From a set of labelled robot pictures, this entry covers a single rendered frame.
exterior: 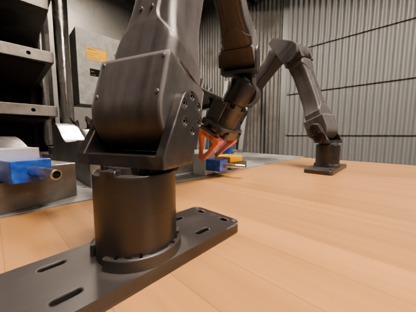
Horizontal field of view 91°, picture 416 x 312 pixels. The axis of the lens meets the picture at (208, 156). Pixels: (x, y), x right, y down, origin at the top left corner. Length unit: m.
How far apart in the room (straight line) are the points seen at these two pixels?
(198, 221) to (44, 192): 0.24
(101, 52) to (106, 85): 1.25
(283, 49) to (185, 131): 0.65
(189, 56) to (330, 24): 2.45
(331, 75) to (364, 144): 0.72
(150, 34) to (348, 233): 0.27
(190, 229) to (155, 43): 0.16
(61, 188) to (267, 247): 0.31
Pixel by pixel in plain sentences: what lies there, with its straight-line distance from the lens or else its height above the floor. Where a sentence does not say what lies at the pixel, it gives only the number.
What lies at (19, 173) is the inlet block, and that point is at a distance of 0.34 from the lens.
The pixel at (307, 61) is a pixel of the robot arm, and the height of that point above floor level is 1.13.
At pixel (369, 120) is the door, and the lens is 2.33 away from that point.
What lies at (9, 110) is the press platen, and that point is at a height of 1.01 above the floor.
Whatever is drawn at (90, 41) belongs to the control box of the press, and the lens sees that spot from 1.44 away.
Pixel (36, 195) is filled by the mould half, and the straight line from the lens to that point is 0.38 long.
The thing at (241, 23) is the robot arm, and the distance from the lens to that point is 0.44.
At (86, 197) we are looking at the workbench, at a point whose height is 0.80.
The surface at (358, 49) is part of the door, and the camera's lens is 2.46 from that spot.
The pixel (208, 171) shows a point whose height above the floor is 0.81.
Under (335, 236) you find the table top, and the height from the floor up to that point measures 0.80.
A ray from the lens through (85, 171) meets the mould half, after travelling 0.47.
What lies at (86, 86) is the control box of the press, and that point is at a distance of 1.36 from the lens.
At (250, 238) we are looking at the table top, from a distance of 0.22.
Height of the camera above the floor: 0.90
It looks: 6 degrees down
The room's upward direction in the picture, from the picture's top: straight up
